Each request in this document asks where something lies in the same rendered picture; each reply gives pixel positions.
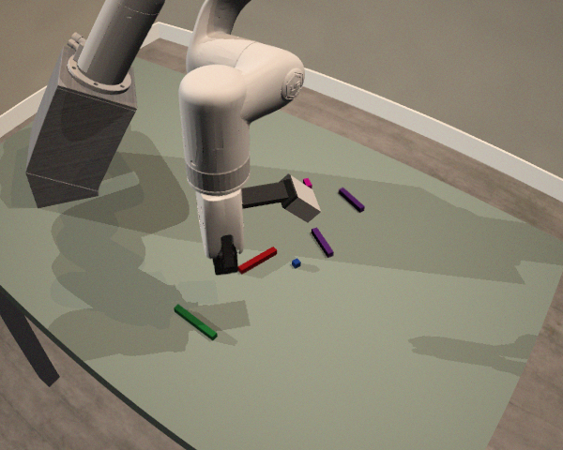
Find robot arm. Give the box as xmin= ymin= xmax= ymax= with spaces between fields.
xmin=67 ymin=0 xmax=321 ymax=223

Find green rod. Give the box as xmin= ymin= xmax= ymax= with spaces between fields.
xmin=174 ymin=305 xmax=218 ymax=340

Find purple rod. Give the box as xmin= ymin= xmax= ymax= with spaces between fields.
xmin=312 ymin=228 xmax=334 ymax=258
xmin=339 ymin=187 xmax=365 ymax=213

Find red rod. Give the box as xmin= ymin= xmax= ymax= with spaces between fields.
xmin=238 ymin=247 xmax=277 ymax=274

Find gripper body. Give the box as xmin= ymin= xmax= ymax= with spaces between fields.
xmin=187 ymin=171 xmax=251 ymax=259

